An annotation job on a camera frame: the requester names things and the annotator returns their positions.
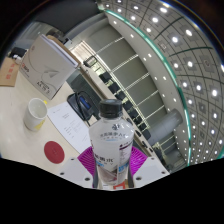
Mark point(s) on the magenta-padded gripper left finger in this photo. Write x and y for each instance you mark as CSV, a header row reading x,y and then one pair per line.
x,y
85,160

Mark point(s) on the flat round red coaster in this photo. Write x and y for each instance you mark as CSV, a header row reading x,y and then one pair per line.
x,y
54,152

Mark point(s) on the black desktop device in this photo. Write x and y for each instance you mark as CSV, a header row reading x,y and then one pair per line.
x,y
17,53

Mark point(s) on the black desk phone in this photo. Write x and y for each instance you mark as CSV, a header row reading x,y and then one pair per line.
x,y
81,104

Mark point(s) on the clear black-capped water bottle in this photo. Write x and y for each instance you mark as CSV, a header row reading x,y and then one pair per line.
x,y
111,141

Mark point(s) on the white cup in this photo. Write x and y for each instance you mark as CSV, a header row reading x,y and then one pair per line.
x,y
34,114

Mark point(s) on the long curved conference table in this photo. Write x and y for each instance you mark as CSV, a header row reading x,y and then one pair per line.
x,y
78,81

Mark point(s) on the white paper ream box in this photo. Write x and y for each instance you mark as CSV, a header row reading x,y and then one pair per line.
x,y
46,68

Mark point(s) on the white printed paper sheet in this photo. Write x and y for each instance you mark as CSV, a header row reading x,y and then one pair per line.
x,y
71,126

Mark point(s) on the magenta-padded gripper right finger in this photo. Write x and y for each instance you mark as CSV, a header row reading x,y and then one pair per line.
x,y
138,160

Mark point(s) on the group of ceiling lights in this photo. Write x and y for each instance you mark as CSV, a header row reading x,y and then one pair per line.
x,y
175,39

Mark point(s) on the row of black office chairs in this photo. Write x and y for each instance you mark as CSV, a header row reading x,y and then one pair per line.
x,y
114,87

